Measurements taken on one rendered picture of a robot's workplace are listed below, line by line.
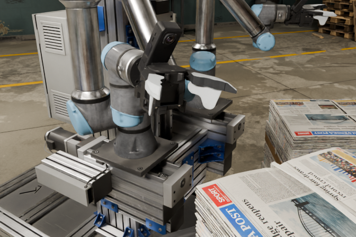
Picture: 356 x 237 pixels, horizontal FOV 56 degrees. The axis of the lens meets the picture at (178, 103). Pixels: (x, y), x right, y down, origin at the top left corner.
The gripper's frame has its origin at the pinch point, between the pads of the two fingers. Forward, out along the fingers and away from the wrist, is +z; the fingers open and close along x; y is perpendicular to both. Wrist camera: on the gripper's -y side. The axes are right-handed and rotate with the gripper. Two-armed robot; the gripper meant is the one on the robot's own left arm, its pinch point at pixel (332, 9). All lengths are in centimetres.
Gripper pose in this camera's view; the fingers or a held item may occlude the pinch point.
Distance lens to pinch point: 167.3
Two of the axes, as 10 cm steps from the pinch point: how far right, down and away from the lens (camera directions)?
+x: -1.1, 5.0, -8.6
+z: 9.9, 0.4, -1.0
